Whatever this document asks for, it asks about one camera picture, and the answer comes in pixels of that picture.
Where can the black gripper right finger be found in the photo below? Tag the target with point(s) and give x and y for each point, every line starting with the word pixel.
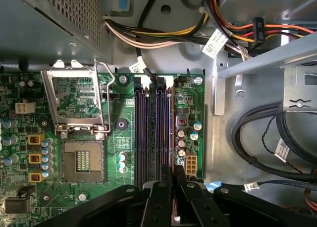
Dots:
pixel 198 207

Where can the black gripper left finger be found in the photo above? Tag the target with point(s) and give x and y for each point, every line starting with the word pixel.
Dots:
pixel 153 207

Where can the RAM slot with black clips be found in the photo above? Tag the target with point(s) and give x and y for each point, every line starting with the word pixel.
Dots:
pixel 160 128
pixel 138 128

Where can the RAM slot with white clips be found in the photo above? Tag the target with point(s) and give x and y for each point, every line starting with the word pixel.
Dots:
pixel 146 128
pixel 167 128

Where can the green motherboard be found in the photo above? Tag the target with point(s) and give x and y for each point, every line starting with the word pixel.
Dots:
pixel 111 162

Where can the CPU socket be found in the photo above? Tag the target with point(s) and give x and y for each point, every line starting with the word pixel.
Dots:
pixel 83 160

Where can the black PC case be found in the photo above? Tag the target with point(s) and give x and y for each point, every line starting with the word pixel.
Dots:
pixel 247 113

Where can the metal socket cover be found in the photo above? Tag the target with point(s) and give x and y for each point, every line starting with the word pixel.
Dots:
pixel 51 95

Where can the grey metal drive cage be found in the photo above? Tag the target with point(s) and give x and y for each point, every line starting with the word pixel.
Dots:
pixel 294 88

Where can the grey power supply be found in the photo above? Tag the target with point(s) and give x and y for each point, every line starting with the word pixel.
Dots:
pixel 49 31

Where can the pale blue plastic clip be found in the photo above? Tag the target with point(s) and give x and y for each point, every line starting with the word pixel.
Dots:
pixel 123 2

